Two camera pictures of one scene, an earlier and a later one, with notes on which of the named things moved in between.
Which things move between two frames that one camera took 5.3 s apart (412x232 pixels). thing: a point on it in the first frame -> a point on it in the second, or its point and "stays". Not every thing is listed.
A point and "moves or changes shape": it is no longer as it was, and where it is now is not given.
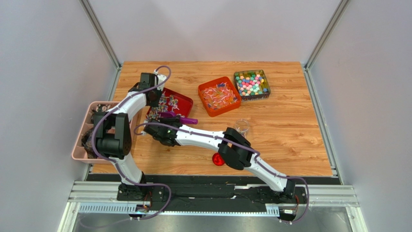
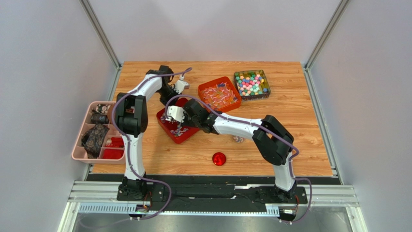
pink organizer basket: [83, 152] stays
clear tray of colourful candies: [252, 85] stays
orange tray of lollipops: [219, 96] stays
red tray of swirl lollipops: [171, 102] moves or changes shape
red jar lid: [217, 159] stays
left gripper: [155, 104] -> [163, 101]
